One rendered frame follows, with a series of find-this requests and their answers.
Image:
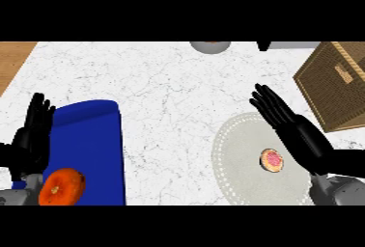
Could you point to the brown wicker basket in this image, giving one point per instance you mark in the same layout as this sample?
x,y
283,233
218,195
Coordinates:
x,y
335,83

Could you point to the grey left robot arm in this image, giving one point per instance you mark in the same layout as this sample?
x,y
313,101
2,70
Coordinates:
x,y
22,191

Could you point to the blue placemat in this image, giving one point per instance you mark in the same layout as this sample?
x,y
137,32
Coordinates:
x,y
88,151

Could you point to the grey round bowl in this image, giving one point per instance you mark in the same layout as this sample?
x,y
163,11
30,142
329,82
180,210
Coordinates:
x,y
211,47

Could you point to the orange fruit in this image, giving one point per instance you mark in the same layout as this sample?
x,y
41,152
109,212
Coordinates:
x,y
61,187

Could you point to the grey flat appliance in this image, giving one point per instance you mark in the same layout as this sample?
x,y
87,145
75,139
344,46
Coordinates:
x,y
295,45

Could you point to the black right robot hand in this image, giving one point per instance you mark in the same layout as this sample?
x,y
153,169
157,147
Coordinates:
x,y
304,135

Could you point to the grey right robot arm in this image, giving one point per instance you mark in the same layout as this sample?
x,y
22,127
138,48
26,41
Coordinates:
x,y
339,190

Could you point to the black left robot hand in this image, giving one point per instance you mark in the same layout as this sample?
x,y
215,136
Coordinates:
x,y
32,138

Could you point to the round grey lace placemat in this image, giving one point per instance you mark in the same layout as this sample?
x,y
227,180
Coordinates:
x,y
255,167

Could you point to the brown wooden board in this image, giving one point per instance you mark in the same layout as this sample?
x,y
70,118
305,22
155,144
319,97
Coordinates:
x,y
13,61

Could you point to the black wedge-shaped object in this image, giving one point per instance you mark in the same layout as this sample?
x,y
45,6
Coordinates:
x,y
264,45

